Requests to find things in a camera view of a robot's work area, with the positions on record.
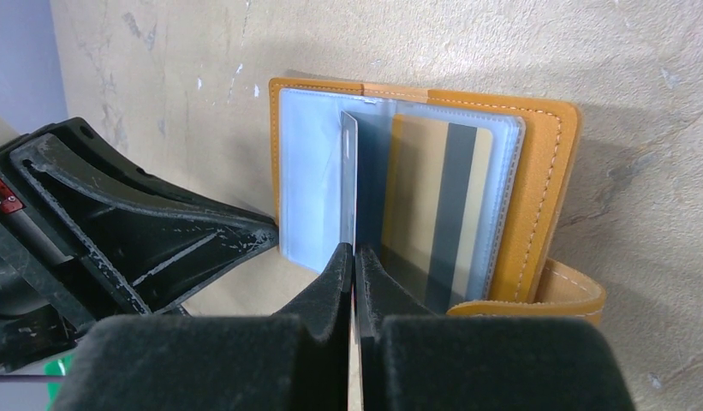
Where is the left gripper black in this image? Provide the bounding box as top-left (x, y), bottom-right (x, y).
top-left (0, 117), bottom-right (278, 373)

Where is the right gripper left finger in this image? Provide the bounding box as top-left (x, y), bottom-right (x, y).
top-left (277, 242), bottom-right (353, 410)

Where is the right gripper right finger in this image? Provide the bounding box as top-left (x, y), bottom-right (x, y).
top-left (354, 245), bottom-right (432, 410)

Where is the orange leather card holder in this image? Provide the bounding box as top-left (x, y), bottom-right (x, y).
top-left (269, 78), bottom-right (606, 324)

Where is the gold card with black stripe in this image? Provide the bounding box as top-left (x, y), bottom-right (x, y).
top-left (381, 114), bottom-right (493, 313)

